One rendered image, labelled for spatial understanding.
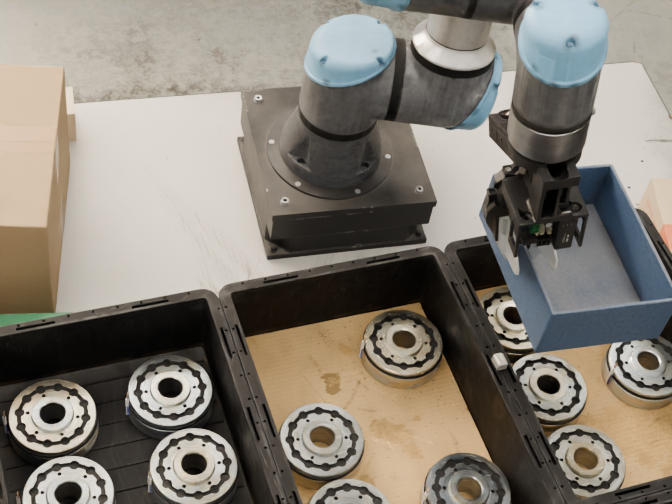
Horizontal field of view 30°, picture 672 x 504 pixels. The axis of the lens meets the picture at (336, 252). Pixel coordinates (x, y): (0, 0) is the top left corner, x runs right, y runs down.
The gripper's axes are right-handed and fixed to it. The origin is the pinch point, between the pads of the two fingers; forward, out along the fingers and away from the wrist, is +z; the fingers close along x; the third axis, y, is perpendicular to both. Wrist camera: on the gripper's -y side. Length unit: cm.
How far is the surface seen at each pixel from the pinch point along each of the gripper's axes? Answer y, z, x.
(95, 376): -9, 23, -49
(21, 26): -170, 105, -68
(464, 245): -16.6, 19.7, -0.4
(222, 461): 6.8, 22.1, -35.4
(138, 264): -36, 37, -43
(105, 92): -145, 107, -50
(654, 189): -37, 40, 37
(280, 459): 11.4, 15.7, -29.1
